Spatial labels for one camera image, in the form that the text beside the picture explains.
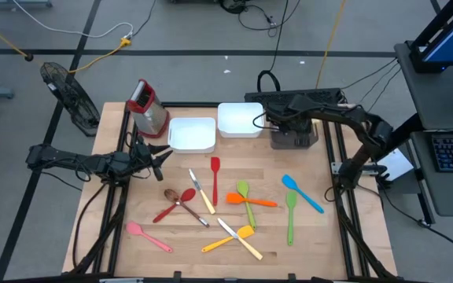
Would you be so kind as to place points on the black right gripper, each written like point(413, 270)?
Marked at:
point(299, 127)

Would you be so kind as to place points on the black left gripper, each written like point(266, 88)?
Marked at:
point(144, 157)

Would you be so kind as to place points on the brown wooden spoon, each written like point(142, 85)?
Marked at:
point(170, 194)

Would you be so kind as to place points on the red silicone spoon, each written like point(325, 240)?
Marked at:
point(188, 194)

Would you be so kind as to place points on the blue silicone spatula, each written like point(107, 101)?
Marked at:
point(288, 182)

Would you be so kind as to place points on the red silicone spatula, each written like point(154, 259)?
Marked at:
point(215, 165)

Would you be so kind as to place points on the orange silicone spatula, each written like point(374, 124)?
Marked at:
point(233, 198)

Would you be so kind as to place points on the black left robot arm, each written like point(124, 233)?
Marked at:
point(73, 161)

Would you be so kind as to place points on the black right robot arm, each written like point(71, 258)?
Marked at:
point(352, 116)

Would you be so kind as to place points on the white plastic bin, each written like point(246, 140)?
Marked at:
point(238, 118)
point(191, 137)

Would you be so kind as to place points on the red and steel box grater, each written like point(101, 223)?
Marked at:
point(149, 118)

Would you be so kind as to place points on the black perforated box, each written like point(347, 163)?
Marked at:
point(328, 95)

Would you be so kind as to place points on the green silicone spatula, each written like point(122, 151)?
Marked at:
point(291, 198)

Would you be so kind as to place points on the pink silicone spatula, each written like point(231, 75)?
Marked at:
point(134, 228)

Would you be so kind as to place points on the lime green silicone spoon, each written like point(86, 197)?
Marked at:
point(243, 188)

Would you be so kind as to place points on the white box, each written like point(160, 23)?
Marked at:
point(397, 165)

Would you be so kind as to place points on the black floor fan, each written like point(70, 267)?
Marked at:
point(71, 98)

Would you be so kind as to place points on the yellow silicone spatula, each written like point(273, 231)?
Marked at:
point(245, 232)

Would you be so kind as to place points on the black table clamp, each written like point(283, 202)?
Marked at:
point(291, 277)
point(177, 276)

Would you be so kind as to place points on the grey desk top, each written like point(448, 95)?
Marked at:
point(427, 90)

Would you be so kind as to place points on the black aluminium table frame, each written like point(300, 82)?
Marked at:
point(195, 104)

